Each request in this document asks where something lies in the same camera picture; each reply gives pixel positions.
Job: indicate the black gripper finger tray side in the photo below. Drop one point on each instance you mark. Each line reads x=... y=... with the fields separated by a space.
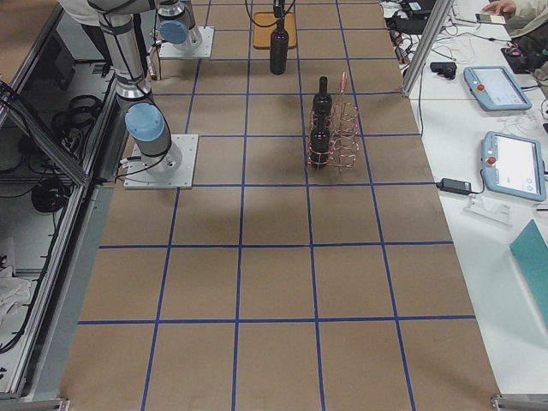
x=278 y=9

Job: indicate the dark wine bottle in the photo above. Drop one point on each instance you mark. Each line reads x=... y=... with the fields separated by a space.
x=322 y=101
x=279 y=48
x=319 y=143

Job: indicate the robot arm over tray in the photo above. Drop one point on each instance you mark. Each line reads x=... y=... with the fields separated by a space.
x=178 y=25

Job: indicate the robot arm over basket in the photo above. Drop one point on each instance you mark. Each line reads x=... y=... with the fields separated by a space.
x=114 y=28

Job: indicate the teach pendant tablet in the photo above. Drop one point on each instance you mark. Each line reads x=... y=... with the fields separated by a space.
x=513 y=165
x=495 y=88

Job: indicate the black power adapter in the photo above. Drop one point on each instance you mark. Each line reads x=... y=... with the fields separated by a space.
x=454 y=186

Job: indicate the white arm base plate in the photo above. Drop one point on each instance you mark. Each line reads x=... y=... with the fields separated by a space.
x=197 y=45
x=173 y=170

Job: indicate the copper wire bottle basket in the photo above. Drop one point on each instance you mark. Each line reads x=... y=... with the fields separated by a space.
x=344 y=130

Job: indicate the aluminium frame post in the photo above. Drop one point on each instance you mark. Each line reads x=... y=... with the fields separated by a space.
x=433 y=27

